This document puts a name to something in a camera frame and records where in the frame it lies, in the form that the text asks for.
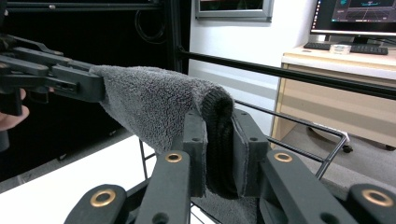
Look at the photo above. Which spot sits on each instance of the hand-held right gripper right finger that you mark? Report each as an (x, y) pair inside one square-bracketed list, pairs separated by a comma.
[(249, 155)]

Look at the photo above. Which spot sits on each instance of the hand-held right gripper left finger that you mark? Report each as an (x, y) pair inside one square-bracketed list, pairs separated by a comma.
[(194, 149)]

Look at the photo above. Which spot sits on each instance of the grey fleece towel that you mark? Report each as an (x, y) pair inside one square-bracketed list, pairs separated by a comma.
[(155, 99)]

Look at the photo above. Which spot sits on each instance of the black chair caster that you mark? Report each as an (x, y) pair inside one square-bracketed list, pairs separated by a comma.
[(347, 148)]

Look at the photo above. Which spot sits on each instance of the light wooden desk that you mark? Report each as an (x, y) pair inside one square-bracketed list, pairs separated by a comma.
[(336, 105)]

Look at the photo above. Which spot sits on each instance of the grey framed window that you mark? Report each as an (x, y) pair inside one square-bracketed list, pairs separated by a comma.
[(233, 14)]

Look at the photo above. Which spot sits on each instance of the black keyboard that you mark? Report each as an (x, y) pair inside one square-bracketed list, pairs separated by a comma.
[(367, 49)]

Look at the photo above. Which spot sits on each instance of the computer monitor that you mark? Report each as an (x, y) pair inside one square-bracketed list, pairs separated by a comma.
[(358, 15)]

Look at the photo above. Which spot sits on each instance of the black metal frame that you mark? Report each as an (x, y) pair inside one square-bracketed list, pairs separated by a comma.
[(280, 72)]

